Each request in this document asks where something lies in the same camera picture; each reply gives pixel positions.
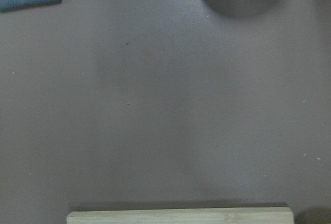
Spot wooden cutting board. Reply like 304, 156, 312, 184
66, 207, 294, 223

